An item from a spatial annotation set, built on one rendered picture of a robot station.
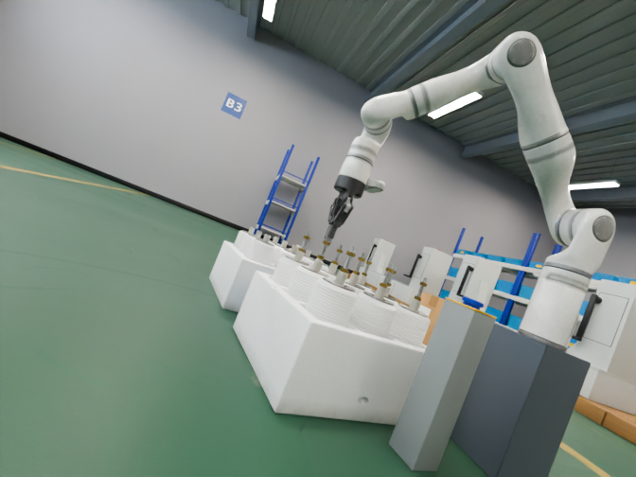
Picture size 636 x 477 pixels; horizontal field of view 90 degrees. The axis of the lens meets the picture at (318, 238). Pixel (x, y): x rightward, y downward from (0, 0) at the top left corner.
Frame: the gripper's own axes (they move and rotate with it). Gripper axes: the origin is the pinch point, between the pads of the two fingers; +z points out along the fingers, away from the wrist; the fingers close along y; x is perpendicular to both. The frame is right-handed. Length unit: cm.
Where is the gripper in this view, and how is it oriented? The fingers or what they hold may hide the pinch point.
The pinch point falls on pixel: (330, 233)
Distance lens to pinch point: 79.6
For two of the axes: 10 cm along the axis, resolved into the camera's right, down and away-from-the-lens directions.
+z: -3.7, 9.3, -0.2
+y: 2.1, 0.6, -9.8
